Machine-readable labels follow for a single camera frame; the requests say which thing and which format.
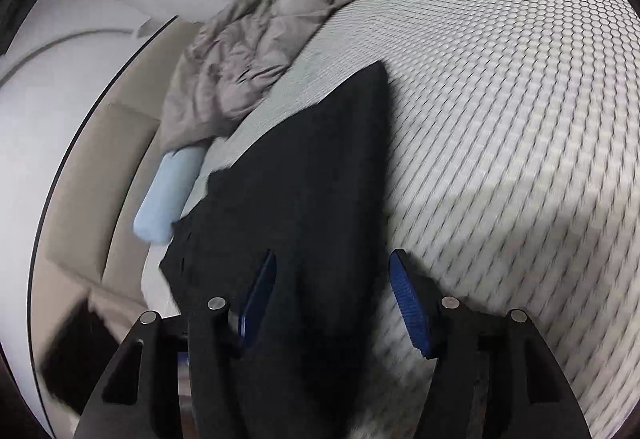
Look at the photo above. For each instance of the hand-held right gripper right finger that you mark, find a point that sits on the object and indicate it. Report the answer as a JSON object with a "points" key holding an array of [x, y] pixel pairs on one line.
{"points": [[410, 309]]}

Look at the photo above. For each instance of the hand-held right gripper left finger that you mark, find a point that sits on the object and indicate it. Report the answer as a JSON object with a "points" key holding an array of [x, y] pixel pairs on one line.
{"points": [[257, 299]]}

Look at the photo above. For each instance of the black pants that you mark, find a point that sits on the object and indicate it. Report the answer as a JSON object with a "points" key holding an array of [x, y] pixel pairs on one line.
{"points": [[310, 179]]}

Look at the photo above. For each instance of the person's left forearm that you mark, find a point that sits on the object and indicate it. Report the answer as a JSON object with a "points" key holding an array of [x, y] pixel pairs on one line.
{"points": [[165, 199]]}

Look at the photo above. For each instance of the dark cloth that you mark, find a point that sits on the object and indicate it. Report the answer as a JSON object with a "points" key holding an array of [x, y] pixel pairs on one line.
{"points": [[75, 349]]}

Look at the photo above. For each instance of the grey quilted comforter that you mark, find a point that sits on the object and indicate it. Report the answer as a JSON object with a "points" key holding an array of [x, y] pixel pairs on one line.
{"points": [[240, 69]]}

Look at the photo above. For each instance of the bed with honeycomb patterned mattress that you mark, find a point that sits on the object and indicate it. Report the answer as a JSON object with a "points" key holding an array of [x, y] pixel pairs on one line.
{"points": [[500, 94]]}

